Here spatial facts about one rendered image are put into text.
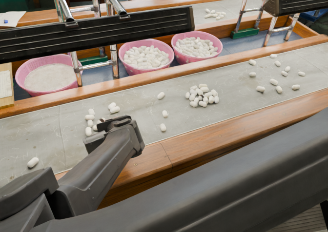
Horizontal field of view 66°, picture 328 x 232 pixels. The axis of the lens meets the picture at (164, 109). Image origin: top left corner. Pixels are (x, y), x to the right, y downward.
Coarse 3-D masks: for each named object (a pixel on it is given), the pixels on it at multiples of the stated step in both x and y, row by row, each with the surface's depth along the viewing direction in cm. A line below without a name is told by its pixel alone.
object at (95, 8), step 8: (56, 0) 101; (96, 0) 107; (56, 8) 103; (80, 8) 107; (88, 8) 108; (96, 8) 109; (96, 16) 112; (104, 48) 125; (96, 56) 127; (104, 56) 128; (88, 64) 126
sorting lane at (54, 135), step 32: (256, 64) 127; (288, 64) 129; (320, 64) 131; (128, 96) 104; (224, 96) 108; (256, 96) 110; (288, 96) 111; (0, 128) 89; (32, 128) 90; (64, 128) 91; (160, 128) 93; (192, 128) 94; (0, 160) 80; (64, 160) 81
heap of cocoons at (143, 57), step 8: (136, 48) 129; (144, 48) 131; (152, 48) 131; (128, 56) 127; (136, 56) 125; (144, 56) 128; (152, 56) 126; (160, 56) 126; (168, 56) 128; (128, 64) 119; (136, 64) 121; (144, 64) 121; (152, 64) 121; (160, 64) 122
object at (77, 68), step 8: (64, 0) 77; (112, 0) 79; (64, 8) 73; (112, 8) 88; (120, 8) 75; (64, 16) 71; (72, 16) 71; (128, 16) 74; (72, 24) 69; (112, 48) 98; (72, 56) 93; (112, 56) 101; (72, 64) 96; (96, 64) 101; (104, 64) 102; (112, 64) 103; (80, 72) 100; (112, 72) 107; (80, 80) 102
